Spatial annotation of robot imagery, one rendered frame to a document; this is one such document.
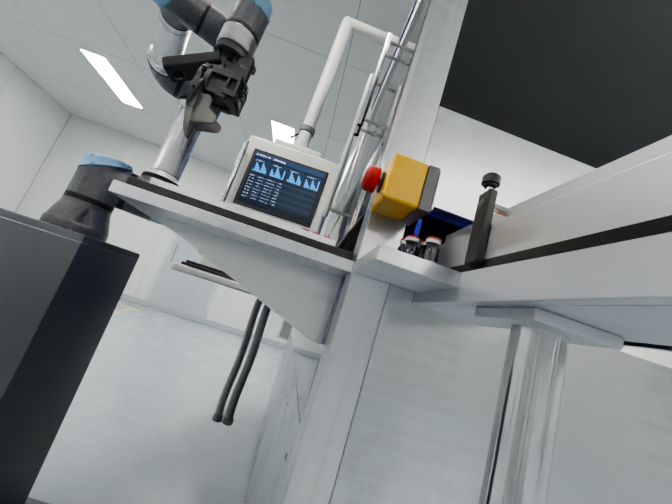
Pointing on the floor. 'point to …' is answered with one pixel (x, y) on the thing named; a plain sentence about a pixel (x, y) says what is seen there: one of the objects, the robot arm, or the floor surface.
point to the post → (421, 81)
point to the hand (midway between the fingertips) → (185, 130)
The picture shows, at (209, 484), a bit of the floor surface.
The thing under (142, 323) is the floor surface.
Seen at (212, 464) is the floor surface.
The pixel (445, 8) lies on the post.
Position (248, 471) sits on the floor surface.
